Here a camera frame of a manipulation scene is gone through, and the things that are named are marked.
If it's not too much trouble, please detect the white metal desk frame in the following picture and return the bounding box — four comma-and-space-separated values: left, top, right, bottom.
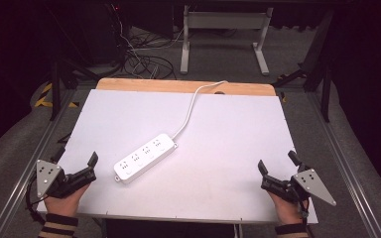
179, 4, 275, 76

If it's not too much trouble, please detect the yellow black hazard tape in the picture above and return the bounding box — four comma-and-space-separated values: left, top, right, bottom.
34, 82, 80, 109

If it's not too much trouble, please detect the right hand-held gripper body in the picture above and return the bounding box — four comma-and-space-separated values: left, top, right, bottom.
260, 168, 338, 207

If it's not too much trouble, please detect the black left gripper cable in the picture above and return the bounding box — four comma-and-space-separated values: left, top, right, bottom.
24, 173, 49, 226

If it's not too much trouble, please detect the black metal stand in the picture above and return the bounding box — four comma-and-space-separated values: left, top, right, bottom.
271, 9, 336, 124
48, 58, 120, 122

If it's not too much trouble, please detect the person's right hand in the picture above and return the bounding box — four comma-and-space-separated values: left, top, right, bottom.
266, 190, 308, 227

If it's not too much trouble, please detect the white board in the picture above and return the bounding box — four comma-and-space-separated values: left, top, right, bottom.
36, 88, 319, 225

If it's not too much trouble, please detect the wooden table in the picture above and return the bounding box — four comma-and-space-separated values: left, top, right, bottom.
95, 77, 277, 98

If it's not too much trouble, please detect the aluminium rail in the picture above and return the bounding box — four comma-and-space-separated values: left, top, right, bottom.
306, 90, 381, 238
0, 86, 81, 238

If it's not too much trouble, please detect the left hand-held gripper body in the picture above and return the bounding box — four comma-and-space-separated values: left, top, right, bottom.
35, 159, 97, 199

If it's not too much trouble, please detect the white power strip cable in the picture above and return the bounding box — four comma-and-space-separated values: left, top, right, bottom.
171, 79, 229, 141

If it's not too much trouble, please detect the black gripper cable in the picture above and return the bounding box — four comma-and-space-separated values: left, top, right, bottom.
297, 196, 312, 230
24, 173, 49, 226

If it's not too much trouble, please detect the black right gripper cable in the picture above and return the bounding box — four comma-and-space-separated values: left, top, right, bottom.
297, 196, 312, 230

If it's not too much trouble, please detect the tangle of black floor cables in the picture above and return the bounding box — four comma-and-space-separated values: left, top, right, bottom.
110, 3, 239, 81

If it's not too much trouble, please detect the white power strip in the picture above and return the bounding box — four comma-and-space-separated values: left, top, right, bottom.
113, 133, 180, 185

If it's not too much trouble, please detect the person's left hand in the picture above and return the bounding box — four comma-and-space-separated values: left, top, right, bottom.
43, 182, 90, 218

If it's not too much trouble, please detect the black computer tower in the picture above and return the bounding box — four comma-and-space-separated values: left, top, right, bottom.
75, 3, 130, 66

